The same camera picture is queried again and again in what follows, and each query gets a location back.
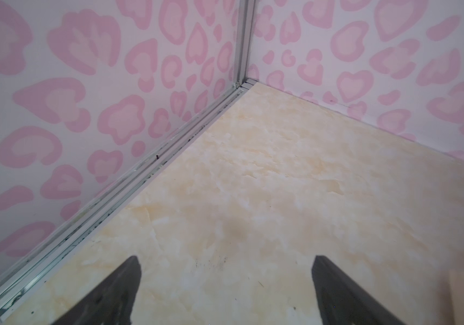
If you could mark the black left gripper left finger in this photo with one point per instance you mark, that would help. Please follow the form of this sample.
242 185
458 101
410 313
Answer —
111 301

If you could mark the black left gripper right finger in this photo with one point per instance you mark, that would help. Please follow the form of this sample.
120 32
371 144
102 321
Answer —
341 300

